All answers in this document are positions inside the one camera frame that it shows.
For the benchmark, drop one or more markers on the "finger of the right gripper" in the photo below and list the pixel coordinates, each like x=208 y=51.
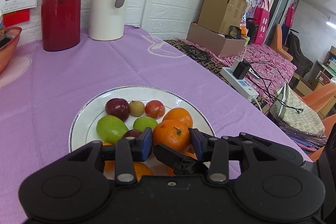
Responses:
x=172 y=158
x=262 y=146

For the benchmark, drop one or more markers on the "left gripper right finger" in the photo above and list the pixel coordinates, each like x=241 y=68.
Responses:
x=218 y=151

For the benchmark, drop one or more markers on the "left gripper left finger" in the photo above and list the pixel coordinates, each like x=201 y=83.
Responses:
x=125 y=152

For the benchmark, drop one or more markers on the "small orange kumquat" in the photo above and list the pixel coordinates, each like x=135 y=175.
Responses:
x=109 y=165

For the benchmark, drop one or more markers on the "dark red plum right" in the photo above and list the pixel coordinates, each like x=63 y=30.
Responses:
x=132 y=133

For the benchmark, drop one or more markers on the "dark red plum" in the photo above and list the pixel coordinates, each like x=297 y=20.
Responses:
x=118 y=107
x=132 y=133

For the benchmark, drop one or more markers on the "large green fruit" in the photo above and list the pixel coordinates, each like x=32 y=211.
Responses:
x=110 y=129

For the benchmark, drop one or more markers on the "folded patterned cloth stack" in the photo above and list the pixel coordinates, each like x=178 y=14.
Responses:
x=297 y=120

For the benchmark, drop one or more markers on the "tan longan front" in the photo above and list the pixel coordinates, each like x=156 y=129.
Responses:
x=137 y=108

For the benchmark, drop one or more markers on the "dark red plum left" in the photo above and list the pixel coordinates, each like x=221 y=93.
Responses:
x=118 y=107

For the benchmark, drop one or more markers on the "small red fruit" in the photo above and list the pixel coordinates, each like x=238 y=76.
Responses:
x=155 y=109

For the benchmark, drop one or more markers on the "white power strip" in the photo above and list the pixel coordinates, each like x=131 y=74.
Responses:
x=241 y=86

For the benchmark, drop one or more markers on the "black power adapter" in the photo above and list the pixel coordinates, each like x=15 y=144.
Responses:
x=240 y=69

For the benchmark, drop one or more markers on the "pink floral bedspread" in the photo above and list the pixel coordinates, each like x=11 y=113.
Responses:
x=273 y=69

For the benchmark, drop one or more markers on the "purple tablecloth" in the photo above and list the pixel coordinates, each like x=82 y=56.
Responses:
x=38 y=107

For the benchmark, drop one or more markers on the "patterned brown cloth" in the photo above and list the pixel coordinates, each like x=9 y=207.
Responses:
x=201 y=55

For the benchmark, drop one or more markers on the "flat cardboard box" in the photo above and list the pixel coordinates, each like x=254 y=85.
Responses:
x=218 y=44

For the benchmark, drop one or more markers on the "orange chair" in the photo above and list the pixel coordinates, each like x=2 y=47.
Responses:
x=276 y=43

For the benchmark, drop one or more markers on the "white thermos jug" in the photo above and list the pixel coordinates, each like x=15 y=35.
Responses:
x=107 y=19

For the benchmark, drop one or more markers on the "pink shopping bag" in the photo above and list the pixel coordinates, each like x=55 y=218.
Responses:
x=261 y=18

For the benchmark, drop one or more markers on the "tall cardboard box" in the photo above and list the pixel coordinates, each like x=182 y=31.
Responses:
x=219 y=15

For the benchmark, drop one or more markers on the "orange glass bowl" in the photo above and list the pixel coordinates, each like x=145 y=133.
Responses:
x=8 y=45

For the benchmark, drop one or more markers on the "red thermos jug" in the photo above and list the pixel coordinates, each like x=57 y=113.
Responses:
x=60 y=24

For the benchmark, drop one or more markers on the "stacked bowls with blue lid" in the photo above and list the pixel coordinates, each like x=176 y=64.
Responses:
x=3 y=31

